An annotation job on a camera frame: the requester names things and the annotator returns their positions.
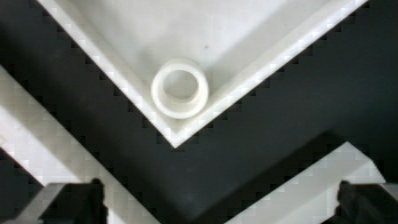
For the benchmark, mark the white U-shaped obstacle fence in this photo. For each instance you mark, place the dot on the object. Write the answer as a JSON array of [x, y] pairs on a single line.
[[59, 163]]

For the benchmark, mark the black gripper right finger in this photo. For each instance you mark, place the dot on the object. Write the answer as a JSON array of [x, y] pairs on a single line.
[[367, 204]]

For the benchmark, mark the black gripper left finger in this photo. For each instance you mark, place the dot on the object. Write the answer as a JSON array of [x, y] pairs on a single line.
[[66, 204]]

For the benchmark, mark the white square tabletop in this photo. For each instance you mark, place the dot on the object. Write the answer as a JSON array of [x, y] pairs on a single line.
[[191, 50]]

